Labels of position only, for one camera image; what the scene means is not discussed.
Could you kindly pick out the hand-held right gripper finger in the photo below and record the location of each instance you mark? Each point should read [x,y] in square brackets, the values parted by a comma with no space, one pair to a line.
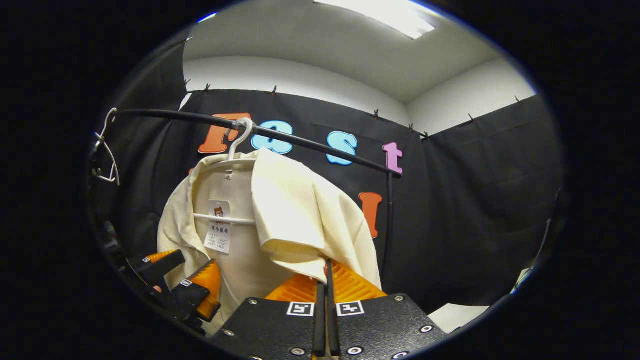
[321,325]
[333,325]

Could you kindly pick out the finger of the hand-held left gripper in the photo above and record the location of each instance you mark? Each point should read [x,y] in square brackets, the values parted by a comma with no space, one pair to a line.
[167,265]
[192,295]

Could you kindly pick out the white plastic hanger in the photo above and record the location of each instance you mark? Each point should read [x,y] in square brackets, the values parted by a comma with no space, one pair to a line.
[110,162]
[242,221]

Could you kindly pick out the cream button shirt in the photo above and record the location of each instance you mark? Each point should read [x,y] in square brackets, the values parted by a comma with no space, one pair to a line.
[290,210]

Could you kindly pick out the black backdrop cloth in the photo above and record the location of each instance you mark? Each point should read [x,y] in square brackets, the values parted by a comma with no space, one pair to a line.
[475,210]

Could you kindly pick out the white plastic object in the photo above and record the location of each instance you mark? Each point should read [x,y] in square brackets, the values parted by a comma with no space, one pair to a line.
[521,280]

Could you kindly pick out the row of black cloth clips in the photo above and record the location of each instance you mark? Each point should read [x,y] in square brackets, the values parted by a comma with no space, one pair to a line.
[274,91]

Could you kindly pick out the small ceiling light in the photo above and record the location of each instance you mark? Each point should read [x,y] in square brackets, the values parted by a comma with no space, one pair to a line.
[207,17]

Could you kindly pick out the large ceiling light panel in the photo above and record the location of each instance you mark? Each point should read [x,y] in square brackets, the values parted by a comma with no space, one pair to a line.
[380,15]

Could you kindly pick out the black clothes rail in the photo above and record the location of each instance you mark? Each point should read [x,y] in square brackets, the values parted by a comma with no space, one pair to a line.
[175,115]

